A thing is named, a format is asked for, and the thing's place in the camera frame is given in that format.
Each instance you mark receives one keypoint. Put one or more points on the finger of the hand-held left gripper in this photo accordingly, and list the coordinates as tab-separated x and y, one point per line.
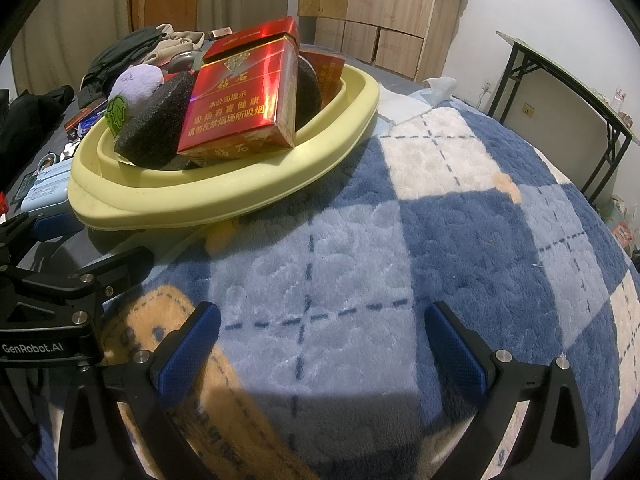
57	224
125	265

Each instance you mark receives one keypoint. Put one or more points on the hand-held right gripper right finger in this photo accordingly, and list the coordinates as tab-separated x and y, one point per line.
455	347

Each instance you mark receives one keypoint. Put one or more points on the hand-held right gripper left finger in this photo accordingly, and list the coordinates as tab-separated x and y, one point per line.
192	347

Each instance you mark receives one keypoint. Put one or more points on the pale yellow plastic basin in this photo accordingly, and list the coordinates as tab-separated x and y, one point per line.
225	192

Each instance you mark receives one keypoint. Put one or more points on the black white foam roll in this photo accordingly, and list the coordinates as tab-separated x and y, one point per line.
309	92
150	127

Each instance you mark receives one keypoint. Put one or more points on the pale purple round plush toy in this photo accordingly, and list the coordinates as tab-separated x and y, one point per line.
135	85

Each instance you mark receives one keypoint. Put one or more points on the large red cigarette carton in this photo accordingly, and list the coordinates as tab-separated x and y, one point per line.
237	95

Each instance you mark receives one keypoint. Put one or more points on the red box gold lining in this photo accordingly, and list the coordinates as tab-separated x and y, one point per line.
327	75

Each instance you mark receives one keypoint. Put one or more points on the blue face mask pack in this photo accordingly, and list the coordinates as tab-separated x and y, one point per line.
47	187

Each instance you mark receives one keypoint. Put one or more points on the black cloth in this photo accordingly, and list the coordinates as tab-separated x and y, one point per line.
30	120

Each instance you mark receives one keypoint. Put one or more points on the red blue packet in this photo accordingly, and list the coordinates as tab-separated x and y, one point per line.
85	116

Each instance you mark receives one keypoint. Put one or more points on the blue white checkered blanket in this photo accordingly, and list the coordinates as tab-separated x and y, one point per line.
425	240

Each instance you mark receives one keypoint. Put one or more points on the black jacket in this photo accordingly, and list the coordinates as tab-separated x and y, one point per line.
120	55

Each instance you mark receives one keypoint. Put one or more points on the shiny metal item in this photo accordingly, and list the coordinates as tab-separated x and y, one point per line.
182	61

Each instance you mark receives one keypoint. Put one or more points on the beige cloth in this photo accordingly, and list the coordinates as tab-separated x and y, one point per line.
177	40

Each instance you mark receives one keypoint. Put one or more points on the pale blue cloth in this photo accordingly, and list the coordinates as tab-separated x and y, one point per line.
405	105

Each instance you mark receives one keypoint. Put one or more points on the small white box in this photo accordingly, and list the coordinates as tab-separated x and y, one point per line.
221	33

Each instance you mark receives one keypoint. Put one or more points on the black folding table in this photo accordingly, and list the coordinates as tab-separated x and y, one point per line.
575	75

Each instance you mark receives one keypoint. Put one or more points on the clear bottle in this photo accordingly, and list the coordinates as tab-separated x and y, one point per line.
620	99

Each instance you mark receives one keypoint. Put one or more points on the wooden wardrobe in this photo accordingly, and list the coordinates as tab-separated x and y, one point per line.
390	5

